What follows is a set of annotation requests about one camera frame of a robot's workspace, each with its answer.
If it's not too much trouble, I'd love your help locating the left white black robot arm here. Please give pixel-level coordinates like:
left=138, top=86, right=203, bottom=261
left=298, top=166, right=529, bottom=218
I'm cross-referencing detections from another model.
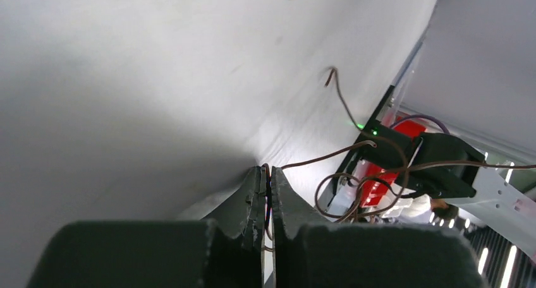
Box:
left=28, top=124, right=535, bottom=287

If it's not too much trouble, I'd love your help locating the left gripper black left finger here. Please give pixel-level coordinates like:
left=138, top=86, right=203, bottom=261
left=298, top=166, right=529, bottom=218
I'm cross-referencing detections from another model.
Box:
left=28, top=166, right=267, bottom=287

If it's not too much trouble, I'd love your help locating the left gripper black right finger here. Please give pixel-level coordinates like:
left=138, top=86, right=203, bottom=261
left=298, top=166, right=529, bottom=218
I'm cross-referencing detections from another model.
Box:
left=271, top=167, right=487, bottom=287

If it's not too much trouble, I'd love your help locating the dark thin cable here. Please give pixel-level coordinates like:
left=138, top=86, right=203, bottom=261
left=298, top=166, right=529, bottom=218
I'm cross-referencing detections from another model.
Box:
left=261, top=66, right=536, bottom=253

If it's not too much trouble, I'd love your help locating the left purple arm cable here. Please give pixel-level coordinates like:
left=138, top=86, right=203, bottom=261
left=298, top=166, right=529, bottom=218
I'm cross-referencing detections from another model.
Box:
left=389, top=113, right=451, bottom=135

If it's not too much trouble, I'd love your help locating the red plastic bin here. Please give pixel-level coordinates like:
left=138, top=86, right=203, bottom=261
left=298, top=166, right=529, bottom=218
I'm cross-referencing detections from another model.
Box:
left=360, top=120, right=425, bottom=208

